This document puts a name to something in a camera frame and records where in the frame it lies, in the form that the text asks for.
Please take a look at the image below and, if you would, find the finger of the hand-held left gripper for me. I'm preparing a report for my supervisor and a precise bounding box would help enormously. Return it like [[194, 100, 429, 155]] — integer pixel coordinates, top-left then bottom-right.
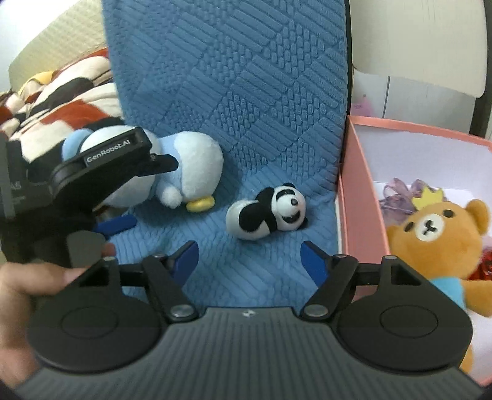
[[91, 214, 138, 236], [149, 153, 180, 174]]

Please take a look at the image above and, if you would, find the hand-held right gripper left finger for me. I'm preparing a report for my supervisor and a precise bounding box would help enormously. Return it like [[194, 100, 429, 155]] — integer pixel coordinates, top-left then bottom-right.
[[79, 241, 200, 323]]

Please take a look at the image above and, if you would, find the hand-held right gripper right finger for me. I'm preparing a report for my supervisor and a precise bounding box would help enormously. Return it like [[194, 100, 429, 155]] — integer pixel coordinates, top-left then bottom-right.
[[300, 241, 421, 321]]

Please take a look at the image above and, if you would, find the white and blue plush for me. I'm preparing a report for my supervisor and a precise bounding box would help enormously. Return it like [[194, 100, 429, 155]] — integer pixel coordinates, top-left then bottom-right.
[[61, 126, 224, 213]]

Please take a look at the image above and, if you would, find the panda plush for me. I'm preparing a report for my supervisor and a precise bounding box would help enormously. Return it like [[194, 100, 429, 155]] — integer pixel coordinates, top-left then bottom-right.
[[225, 182, 309, 242]]

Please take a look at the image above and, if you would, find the pink cardboard box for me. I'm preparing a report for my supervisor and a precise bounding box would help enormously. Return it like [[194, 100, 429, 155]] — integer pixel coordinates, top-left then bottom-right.
[[336, 114, 492, 385]]

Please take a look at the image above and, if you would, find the purple yarn-hair doll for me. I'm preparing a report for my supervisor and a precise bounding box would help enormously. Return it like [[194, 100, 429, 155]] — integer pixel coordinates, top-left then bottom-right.
[[379, 178, 423, 224]]

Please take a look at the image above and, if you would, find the orange bear plush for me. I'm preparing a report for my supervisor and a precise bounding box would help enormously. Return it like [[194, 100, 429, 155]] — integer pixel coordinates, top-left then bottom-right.
[[385, 186, 492, 374]]

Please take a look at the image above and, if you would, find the red shiny toy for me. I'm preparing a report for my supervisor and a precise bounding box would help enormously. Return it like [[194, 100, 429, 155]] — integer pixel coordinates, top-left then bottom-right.
[[474, 250, 492, 281]]

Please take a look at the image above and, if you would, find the person's left hand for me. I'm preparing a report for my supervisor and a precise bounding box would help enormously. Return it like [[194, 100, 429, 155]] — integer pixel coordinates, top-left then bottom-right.
[[0, 243, 117, 389]]

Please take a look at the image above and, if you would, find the striped red black blanket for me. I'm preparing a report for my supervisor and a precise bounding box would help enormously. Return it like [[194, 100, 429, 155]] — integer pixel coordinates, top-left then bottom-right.
[[0, 46, 127, 162]]

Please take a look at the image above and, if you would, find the blue quilted chair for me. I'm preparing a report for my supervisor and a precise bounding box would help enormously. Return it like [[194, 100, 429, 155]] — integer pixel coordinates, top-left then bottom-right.
[[101, 0, 348, 308]]

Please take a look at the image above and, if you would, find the pink paper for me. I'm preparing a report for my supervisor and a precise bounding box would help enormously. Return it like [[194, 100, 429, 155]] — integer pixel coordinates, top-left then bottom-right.
[[351, 94, 373, 116]]

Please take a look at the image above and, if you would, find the cream quilted headboard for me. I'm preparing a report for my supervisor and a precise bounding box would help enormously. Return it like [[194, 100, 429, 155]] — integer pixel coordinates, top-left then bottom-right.
[[8, 0, 110, 93]]

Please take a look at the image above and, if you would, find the white chair black frame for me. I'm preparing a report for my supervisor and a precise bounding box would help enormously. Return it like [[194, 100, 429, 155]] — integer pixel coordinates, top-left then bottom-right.
[[344, 0, 492, 139]]

